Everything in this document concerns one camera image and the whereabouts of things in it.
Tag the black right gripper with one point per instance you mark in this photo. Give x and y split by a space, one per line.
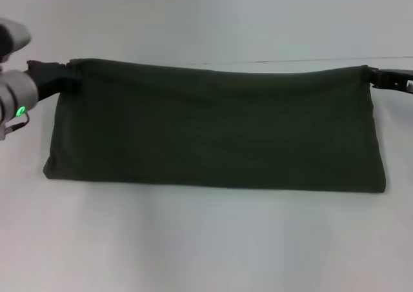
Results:
397 78

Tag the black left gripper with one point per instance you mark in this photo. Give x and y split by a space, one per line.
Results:
48 79

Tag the dark green FREE t-shirt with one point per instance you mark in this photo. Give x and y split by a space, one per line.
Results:
209 127

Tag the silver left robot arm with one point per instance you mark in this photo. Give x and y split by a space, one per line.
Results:
16 95

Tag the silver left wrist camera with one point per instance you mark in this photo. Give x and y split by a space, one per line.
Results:
13 39

